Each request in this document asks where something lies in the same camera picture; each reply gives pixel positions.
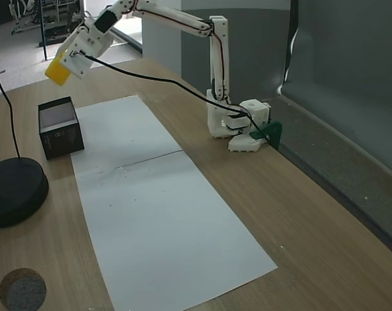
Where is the black thin stand cable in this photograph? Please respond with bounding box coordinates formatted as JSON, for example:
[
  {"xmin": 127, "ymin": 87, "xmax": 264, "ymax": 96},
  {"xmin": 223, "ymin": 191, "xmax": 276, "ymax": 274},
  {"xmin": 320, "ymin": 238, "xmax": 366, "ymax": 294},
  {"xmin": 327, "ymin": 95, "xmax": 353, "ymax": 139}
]
[{"xmin": 0, "ymin": 14, "xmax": 22, "ymax": 159}]

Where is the black camera cable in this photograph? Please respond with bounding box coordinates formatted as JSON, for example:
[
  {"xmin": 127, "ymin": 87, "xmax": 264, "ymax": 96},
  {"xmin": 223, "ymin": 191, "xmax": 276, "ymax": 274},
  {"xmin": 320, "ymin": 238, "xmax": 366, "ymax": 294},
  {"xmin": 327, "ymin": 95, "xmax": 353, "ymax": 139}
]
[{"xmin": 84, "ymin": 53, "xmax": 270, "ymax": 142}]

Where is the black vertical pole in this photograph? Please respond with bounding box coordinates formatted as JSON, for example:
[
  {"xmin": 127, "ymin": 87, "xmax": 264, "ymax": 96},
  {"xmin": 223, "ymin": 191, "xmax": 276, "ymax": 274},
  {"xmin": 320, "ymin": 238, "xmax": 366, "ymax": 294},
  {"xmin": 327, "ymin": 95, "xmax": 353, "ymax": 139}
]
[{"xmin": 39, "ymin": 0, "xmax": 49, "ymax": 62}]

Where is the white metal frame equipment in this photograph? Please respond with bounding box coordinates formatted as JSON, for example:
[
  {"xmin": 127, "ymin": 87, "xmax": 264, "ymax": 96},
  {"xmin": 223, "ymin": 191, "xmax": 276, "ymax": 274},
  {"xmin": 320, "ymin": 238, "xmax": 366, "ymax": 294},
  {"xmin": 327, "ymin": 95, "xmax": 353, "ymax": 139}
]
[{"xmin": 8, "ymin": 0, "xmax": 38, "ymax": 35}]

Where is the white paper sheet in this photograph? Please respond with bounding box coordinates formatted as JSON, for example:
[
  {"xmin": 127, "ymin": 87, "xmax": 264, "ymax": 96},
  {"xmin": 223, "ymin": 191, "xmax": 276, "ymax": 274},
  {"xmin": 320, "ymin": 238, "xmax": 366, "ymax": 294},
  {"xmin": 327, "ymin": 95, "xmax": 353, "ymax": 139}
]
[
  {"xmin": 71, "ymin": 150, "xmax": 279, "ymax": 311},
  {"xmin": 71, "ymin": 94, "xmax": 183, "ymax": 172}
]

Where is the black round stand base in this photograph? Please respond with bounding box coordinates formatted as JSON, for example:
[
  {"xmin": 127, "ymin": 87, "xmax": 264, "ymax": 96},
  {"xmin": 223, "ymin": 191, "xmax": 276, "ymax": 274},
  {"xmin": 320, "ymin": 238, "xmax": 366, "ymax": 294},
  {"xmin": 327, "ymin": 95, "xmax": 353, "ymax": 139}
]
[{"xmin": 0, "ymin": 157, "xmax": 50, "ymax": 228}]

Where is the black and white hanging cable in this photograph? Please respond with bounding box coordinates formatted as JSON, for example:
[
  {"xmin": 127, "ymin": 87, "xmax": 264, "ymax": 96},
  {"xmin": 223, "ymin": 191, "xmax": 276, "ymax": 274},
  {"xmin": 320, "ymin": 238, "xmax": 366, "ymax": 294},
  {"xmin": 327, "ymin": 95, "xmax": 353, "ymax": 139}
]
[{"xmin": 282, "ymin": 0, "xmax": 300, "ymax": 84}]

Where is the yellow foam cube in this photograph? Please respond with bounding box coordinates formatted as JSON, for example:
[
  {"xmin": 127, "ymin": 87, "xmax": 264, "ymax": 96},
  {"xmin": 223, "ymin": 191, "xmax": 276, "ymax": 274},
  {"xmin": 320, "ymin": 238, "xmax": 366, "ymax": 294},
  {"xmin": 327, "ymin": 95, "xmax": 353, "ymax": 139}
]
[{"xmin": 45, "ymin": 54, "xmax": 73, "ymax": 87}]

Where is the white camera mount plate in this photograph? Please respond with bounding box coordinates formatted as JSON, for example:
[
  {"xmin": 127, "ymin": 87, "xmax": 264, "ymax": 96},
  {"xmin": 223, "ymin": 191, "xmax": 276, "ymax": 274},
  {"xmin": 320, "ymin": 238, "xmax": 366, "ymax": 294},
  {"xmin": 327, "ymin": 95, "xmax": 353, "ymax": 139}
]
[{"xmin": 59, "ymin": 48, "xmax": 93, "ymax": 79}]

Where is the dark brown open box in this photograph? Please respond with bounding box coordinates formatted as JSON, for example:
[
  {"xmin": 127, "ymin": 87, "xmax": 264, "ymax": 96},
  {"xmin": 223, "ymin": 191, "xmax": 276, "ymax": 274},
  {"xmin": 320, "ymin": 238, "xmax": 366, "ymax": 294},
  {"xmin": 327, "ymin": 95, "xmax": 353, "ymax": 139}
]
[{"xmin": 38, "ymin": 96, "xmax": 86, "ymax": 161}]

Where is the green table clamp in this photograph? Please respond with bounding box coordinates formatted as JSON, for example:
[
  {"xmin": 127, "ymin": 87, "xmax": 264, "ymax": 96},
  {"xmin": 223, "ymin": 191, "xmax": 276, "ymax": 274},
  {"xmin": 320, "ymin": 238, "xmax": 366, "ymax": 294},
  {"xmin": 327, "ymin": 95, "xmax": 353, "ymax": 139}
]
[{"xmin": 249, "ymin": 121, "xmax": 283, "ymax": 150}]

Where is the black equipment case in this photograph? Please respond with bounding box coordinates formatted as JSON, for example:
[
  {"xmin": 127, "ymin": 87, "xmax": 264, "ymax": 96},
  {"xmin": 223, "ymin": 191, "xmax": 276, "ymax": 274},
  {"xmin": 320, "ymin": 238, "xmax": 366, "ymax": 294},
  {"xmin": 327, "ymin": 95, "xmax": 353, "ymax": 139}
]
[{"xmin": 45, "ymin": 25, "xmax": 71, "ymax": 45}]

